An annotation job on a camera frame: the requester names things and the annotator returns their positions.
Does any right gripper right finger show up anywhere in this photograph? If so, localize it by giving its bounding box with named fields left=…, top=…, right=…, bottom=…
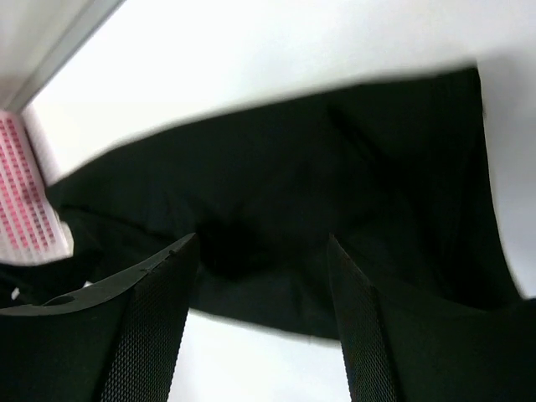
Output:
left=327, top=239, right=535, bottom=401

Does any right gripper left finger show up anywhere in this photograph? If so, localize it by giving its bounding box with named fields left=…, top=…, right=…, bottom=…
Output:
left=1, top=234, right=198, bottom=402

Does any black t shirt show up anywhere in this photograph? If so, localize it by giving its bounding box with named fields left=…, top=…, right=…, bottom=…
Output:
left=1, top=66, right=521, bottom=339

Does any white plastic basket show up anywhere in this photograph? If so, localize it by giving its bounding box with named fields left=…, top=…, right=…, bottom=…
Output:
left=1, top=111, right=74, bottom=266

